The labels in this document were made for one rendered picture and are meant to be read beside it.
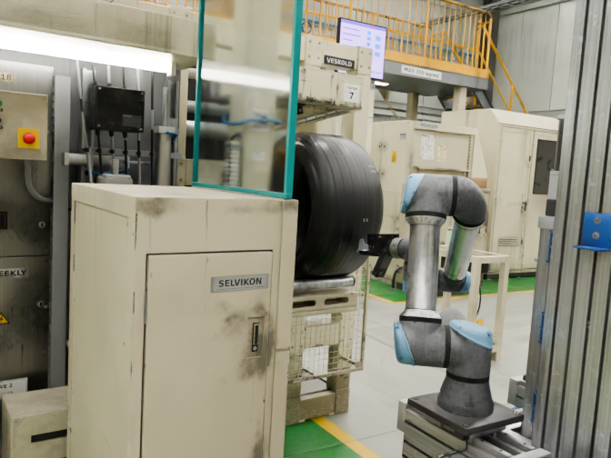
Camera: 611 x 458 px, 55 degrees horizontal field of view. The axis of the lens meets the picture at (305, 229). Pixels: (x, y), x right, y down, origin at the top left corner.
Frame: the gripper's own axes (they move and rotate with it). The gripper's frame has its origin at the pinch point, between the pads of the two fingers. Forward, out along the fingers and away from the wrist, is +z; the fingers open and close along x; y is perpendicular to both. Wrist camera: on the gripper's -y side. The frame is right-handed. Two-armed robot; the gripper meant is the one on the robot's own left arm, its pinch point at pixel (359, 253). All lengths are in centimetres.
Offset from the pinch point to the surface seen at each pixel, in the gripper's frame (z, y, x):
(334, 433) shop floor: 70, -96, -41
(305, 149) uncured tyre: 9.8, 39.1, 17.5
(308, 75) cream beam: 36, 75, -3
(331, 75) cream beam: 36, 77, -15
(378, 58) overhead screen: 291, 188, -271
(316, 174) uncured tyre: 2.3, 28.9, 17.9
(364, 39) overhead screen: 290, 204, -251
